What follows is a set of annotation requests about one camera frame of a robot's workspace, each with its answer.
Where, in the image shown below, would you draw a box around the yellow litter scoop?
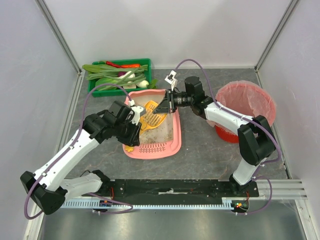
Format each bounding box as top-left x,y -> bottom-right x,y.
134,99 -> 167,148

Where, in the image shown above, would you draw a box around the blue-white cable duct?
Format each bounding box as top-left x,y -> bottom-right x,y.
61,197 -> 234,211

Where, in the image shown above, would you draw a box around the aluminium frame rail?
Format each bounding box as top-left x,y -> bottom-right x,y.
255,69 -> 308,201

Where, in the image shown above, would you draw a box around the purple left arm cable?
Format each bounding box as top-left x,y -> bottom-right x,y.
23,83 -> 135,221

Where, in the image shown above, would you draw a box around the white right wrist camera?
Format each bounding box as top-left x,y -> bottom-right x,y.
164,70 -> 178,91

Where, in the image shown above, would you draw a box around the orange carrot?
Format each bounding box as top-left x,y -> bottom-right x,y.
121,63 -> 141,68

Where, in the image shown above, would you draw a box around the red trash bin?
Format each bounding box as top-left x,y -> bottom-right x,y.
214,81 -> 277,145

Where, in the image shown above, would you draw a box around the pink litter box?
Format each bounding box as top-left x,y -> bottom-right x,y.
122,89 -> 182,160

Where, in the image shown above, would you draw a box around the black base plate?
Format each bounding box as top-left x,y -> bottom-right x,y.
96,179 -> 259,200

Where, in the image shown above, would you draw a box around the white radish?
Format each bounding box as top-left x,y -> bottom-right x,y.
122,71 -> 136,83

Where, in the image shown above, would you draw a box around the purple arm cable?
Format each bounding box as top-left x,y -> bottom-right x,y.
23,83 -> 135,221
173,58 -> 285,216

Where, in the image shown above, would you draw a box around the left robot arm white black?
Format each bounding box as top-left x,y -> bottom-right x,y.
20,100 -> 146,215

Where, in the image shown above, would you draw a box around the green leafy vegetables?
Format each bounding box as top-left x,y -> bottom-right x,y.
82,63 -> 158,90

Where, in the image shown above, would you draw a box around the cat litter pellets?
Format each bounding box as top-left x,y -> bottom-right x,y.
136,94 -> 173,144

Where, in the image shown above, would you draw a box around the red chili pepper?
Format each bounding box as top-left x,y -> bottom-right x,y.
105,61 -> 123,69

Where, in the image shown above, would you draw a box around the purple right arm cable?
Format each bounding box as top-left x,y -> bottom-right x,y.
173,58 -> 285,216

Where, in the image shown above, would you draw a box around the green plastic crate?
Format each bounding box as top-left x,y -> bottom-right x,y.
87,58 -> 153,98

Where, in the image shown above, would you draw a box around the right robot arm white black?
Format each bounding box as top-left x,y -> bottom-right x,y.
153,73 -> 279,192

